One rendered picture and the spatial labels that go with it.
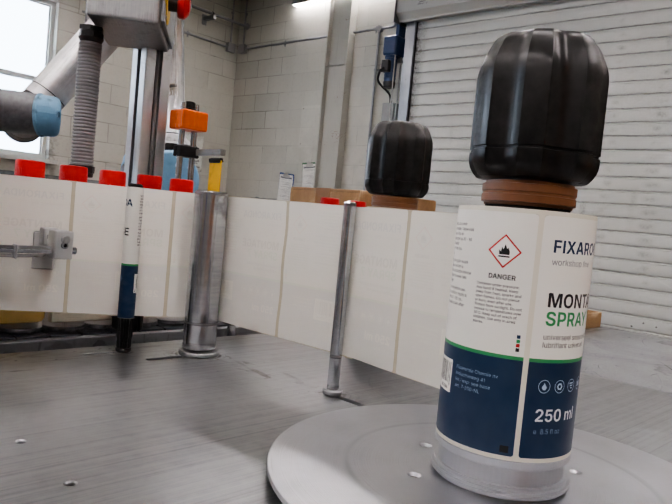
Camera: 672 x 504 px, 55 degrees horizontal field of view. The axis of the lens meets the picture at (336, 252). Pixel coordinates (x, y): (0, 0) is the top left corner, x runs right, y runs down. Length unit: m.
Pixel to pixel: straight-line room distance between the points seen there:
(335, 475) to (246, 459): 0.08
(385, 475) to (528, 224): 0.18
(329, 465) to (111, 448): 0.15
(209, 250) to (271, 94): 6.95
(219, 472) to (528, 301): 0.22
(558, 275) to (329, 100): 6.58
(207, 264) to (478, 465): 0.41
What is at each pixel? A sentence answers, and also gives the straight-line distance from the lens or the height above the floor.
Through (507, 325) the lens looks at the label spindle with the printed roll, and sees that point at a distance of 0.40.
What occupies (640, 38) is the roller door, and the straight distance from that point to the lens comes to 5.41.
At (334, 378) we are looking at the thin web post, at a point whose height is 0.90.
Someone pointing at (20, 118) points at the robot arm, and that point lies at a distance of 1.28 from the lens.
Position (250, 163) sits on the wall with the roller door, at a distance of 7.75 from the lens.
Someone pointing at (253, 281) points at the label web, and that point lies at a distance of 0.72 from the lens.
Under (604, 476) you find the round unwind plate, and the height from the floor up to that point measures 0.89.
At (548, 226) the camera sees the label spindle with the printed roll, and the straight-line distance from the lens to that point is 0.40.
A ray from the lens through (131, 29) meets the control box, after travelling 0.99.
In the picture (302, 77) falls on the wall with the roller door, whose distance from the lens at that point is 7.35.
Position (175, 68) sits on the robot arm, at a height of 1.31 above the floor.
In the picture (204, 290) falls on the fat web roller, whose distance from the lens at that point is 0.74.
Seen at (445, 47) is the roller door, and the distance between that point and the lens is 6.12.
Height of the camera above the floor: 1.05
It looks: 3 degrees down
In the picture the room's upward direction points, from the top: 5 degrees clockwise
